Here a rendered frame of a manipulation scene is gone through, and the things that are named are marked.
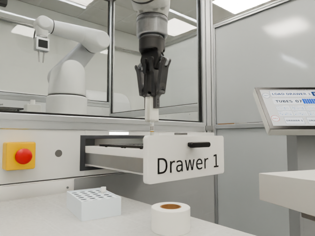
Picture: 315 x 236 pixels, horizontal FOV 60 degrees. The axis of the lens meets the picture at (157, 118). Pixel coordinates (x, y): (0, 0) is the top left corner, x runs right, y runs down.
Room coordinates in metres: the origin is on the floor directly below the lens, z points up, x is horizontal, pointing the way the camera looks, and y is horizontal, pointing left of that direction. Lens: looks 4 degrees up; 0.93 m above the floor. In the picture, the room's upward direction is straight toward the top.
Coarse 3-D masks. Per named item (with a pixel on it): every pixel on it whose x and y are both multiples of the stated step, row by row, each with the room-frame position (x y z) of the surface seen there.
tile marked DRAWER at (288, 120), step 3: (285, 117) 1.35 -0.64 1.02; (288, 117) 1.35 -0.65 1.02; (291, 117) 1.35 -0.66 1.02; (294, 117) 1.35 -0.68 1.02; (297, 117) 1.35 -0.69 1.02; (300, 117) 1.35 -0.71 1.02; (285, 120) 1.34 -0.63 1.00; (288, 120) 1.34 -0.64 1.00; (291, 120) 1.34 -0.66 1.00; (294, 120) 1.34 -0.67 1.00; (297, 120) 1.34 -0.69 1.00; (300, 120) 1.34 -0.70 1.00; (303, 120) 1.34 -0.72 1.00; (288, 123) 1.33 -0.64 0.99; (291, 123) 1.33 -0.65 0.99; (294, 123) 1.33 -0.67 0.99; (297, 123) 1.32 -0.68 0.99; (300, 123) 1.32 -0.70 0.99; (303, 123) 1.32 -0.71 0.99
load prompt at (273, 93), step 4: (272, 92) 1.47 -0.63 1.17; (276, 92) 1.47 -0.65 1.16; (280, 92) 1.47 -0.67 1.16; (284, 92) 1.47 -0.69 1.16; (288, 92) 1.47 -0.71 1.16; (292, 92) 1.47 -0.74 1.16; (296, 92) 1.47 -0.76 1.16; (300, 92) 1.47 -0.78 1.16; (304, 92) 1.47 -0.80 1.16; (308, 92) 1.47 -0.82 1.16; (312, 92) 1.47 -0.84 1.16; (272, 96) 1.45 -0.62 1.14; (276, 96) 1.45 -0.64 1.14; (280, 96) 1.45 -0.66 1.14; (284, 96) 1.45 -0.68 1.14; (288, 96) 1.45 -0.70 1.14; (292, 96) 1.45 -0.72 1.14; (296, 96) 1.45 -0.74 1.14; (300, 96) 1.45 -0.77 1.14; (304, 96) 1.45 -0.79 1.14; (308, 96) 1.45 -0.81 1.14; (312, 96) 1.45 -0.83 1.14
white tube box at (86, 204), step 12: (72, 192) 0.65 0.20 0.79; (84, 192) 0.65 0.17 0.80; (96, 192) 0.65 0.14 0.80; (108, 192) 0.64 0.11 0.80; (72, 204) 0.60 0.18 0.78; (84, 204) 0.55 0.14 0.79; (96, 204) 0.56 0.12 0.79; (108, 204) 0.57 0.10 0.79; (120, 204) 0.59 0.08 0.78; (84, 216) 0.55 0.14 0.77; (96, 216) 0.56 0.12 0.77; (108, 216) 0.57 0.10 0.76
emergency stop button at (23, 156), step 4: (24, 148) 0.70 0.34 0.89; (16, 152) 0.69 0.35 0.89; (20, 152) 0.69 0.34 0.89; (24, 152) 0.69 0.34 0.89; (28, 152) 0.70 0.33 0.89; (16, 156) 0.69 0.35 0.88; (20, 156) 0.69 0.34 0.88; (24, 156) 0.69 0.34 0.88; (28, 156) 0.70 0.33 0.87; (16, 160) 0.69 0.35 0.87; (20, 160) 0.69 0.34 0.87; (24, 160) 0.69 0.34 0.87; (28, 160) 0.70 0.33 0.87
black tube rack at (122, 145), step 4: (100, 144) 0.89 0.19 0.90; (104, 144) 0.88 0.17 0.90; (108, 144) 0.89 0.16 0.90; (112, 144) 0.88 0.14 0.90; (116, 144) 0.89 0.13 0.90; (120, 144) 0.88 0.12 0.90; (124, 144) 0.89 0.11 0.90; (128, 144) 0.88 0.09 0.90; (132, 144) 0.89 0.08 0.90; (136, 144) 0.88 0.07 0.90; (140, 144) 0.89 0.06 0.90; (140, 148) 0.75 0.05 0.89
